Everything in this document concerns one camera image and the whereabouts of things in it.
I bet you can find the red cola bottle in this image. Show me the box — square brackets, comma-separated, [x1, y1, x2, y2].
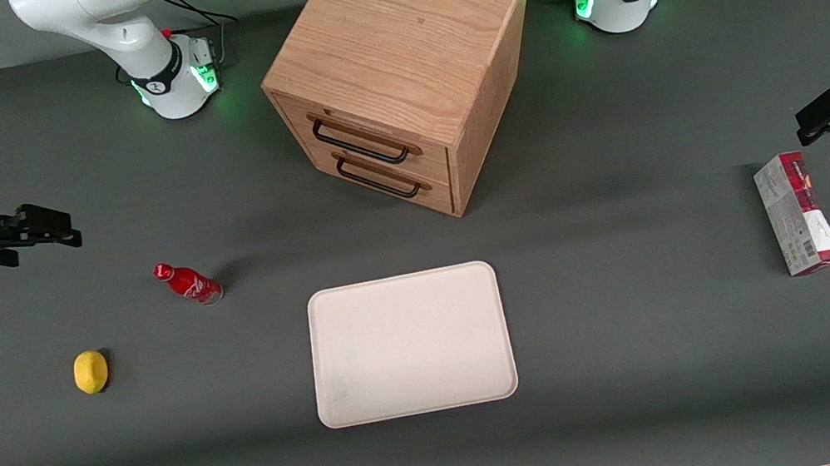
[151, 253, 227, 315]

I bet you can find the beige plastic tray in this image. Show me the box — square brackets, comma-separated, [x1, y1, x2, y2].
[296, 256, 523, 433]

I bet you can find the wooden drawer cabinet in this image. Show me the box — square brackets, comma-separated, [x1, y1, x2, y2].
[246, 0, 569, 246]

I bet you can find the grey and red carton box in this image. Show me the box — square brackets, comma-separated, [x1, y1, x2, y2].
[749, 145, 830, 282]

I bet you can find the black right arm base cable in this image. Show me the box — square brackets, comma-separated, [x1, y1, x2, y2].
[156, 0, 240, 38]

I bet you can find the yellow lemon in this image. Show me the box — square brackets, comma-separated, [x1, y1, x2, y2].
[69, 346, 113, 399]

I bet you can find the wooden drawer with black handle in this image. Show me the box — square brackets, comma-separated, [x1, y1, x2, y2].
[302, 121, 458, 238]
[270, 66, 455, 209]

